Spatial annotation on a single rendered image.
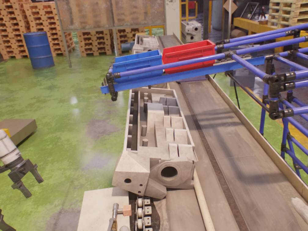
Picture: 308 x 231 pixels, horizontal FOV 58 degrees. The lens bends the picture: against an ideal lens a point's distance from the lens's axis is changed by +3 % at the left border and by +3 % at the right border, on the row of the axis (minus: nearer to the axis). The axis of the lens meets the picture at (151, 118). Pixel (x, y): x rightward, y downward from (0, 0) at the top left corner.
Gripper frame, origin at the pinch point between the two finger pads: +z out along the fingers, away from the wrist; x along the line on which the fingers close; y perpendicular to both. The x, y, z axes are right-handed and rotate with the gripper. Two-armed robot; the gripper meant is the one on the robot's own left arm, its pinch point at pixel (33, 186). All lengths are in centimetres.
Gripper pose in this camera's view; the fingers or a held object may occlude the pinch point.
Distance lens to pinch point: 160.6
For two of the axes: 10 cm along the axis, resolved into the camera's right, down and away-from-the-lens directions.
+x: 0.5, -3.2, 9.5
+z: 4.7, 8.5, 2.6
